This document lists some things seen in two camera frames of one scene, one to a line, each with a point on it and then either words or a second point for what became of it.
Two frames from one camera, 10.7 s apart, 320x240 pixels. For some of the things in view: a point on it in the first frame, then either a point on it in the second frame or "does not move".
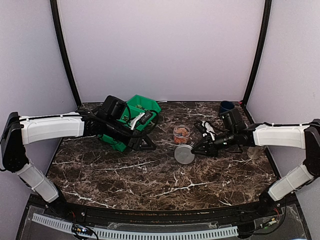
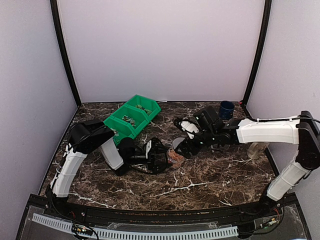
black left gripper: (134, 142) to (152, 164)
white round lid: (183, 154) to (176, 141)
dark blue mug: (226, 105) does not move
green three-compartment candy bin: (139, 114) does not move
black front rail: (98, 214) does not move
